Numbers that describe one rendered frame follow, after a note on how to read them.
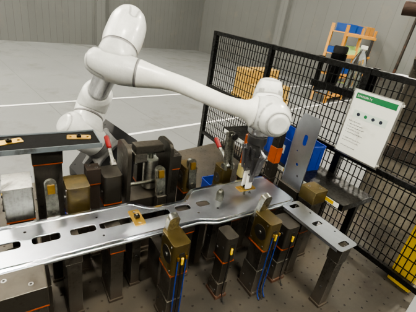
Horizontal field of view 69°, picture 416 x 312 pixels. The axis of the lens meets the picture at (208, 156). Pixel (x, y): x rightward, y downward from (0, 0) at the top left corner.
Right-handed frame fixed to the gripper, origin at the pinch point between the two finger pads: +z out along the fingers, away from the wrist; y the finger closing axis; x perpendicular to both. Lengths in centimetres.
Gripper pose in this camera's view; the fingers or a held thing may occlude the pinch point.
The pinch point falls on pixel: (247, 179)
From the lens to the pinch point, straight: 125.8
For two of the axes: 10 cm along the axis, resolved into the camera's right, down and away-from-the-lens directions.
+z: -1.5, 8.9, 4.2
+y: 5.2, 4.4, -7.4
